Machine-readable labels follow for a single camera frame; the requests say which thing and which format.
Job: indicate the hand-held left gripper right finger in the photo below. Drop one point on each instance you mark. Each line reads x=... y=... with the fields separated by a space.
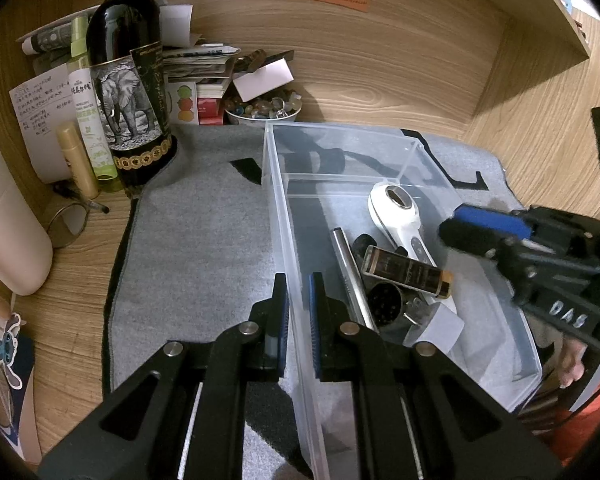
x=315 y=320

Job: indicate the blue cartoon sticker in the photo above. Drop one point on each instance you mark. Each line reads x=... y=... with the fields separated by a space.
x=2 y=345

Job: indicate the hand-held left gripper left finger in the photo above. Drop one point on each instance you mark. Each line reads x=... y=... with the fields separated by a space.
x=280 y=320

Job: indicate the eyeglasses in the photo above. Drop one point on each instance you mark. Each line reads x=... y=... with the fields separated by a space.
x=70 y=225

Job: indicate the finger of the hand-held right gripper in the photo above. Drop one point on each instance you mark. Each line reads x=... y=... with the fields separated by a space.
x=470 y=240
x=490 y=220

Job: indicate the person's right hand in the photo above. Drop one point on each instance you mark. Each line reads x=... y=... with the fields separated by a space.
x=573 y=360

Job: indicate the grey mat with black pattern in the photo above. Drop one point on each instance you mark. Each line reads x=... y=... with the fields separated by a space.
x=195 y=260

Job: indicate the bowl of beads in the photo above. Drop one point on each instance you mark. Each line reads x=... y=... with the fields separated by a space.
x=260 y=111

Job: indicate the green spray bottle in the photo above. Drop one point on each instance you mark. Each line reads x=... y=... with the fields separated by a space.
x=87 y=110

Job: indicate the orange clothing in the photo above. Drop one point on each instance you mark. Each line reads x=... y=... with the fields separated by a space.
x=585 y=425

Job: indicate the white plug adapter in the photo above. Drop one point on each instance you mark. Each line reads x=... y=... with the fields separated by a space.
x=440 y=327

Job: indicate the yellow tube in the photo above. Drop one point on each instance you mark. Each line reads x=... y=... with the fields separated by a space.
x=77 y=160

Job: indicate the red white small box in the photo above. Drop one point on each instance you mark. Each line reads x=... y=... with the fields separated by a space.
x=211 y=110

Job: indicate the white handheld massager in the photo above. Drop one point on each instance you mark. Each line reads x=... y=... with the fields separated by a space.
x=390 y=215

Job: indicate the small black cap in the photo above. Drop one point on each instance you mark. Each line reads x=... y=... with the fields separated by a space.
x=362 y=246

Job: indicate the white handwritten note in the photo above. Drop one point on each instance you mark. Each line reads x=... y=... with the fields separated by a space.
x=35 y=110

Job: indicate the black round metal case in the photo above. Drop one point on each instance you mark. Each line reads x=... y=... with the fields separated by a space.
x=385 y=307

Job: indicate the fruit print card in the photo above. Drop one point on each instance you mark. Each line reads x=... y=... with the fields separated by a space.
x=182 y=102

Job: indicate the black gold cosmetic tube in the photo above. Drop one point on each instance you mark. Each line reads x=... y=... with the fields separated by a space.
x=405 y=272

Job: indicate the silver pen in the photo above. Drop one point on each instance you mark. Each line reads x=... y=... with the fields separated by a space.
x=347 y=270

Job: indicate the clear plastic storage box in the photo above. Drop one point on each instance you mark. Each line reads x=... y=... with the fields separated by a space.
x=480 y=355

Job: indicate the dark wine bottle elephant label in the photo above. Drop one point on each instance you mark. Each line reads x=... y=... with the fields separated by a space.
x=125 y=35

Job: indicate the stack of books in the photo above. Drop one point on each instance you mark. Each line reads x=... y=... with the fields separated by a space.
x=200 y=62

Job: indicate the blue white card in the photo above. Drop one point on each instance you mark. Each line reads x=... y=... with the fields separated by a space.
x=24 y=410

